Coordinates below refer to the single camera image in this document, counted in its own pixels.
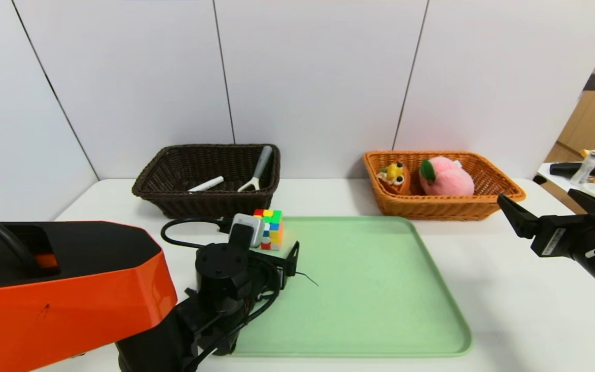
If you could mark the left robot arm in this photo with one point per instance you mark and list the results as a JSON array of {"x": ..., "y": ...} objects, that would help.
[{"x": 70, "y": 299}]

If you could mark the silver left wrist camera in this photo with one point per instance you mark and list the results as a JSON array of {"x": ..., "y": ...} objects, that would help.
[{"x": 248, "y": 228}]

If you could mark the orange wicker basket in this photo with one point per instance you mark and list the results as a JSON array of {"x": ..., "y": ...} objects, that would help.
[{"x": 432, "y": 209}]

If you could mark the toy cake slice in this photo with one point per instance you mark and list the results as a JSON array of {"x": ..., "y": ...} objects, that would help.
[{"x": 395, "y": 178}]

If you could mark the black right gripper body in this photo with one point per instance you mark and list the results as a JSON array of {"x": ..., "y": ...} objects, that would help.
[{"x": 553, "y": 239}]

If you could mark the black flat case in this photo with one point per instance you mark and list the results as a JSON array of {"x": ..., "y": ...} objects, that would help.
[{"x": 566, "y": 168}]

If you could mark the wooden cabinet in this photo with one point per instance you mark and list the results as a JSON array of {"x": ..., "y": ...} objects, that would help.
[{"x": 594, "y": 113}]

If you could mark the white marker pen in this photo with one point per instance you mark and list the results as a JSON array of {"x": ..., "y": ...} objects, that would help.
[{"x": 207, "y": 184}]

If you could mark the white side table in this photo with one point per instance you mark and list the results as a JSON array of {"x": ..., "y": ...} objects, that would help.
[{"x": 556, "y": 178}]

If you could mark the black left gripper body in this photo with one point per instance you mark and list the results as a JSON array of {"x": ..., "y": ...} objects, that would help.
[{"x": 283, "y": 260}]

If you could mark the clear plastic bottle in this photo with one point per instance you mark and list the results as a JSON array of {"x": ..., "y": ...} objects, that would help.
[{"x": 586, "y": 168}]

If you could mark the pink plush peach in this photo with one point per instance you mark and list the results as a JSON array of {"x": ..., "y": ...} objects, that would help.
[{"x": 450, "y": 181}]

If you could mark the light green plastic tray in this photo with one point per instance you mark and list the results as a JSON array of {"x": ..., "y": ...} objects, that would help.
[{"x": 370, "y": 299}]

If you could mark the multicolour puzzle cube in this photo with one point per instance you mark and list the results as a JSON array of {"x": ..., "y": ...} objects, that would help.
[{"x": 272, "y": 230}]

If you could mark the grey cabinet sign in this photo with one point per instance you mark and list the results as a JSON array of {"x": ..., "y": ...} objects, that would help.
[{"x": 593, "y": 83}]

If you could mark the dark brown wicker basket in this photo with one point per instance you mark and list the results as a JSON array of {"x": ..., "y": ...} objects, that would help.
[{"x": 215, "y": 206}]

